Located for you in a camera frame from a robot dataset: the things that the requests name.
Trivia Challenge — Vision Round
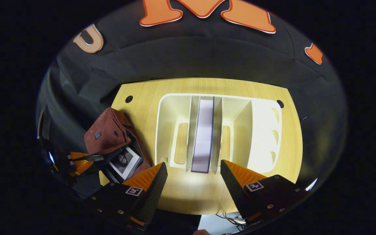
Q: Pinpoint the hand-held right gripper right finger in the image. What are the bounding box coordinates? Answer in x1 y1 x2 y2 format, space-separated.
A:
220 159 308 226

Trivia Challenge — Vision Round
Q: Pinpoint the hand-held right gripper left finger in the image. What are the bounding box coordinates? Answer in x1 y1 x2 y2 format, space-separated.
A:
86 162 168 226

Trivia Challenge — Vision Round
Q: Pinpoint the maroon schoolbag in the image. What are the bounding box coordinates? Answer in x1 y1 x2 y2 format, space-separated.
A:
84 107 153 185

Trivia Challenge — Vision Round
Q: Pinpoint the grey book with white spine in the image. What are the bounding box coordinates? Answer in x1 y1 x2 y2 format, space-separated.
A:
105 147 144 183

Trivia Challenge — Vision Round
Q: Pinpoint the white plastic bookshelf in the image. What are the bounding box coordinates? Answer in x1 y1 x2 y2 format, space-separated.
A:
155 93 283 174

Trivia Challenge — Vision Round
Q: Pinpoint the book with blue spine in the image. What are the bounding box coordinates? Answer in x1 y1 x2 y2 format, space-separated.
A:
191 99 215 174

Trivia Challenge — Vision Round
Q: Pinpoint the white device panel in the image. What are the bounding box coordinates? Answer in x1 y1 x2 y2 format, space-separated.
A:
305 178 318 192

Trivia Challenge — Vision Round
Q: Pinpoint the black backdrop cloth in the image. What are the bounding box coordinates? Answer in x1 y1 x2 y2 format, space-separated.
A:
35 0 348 196

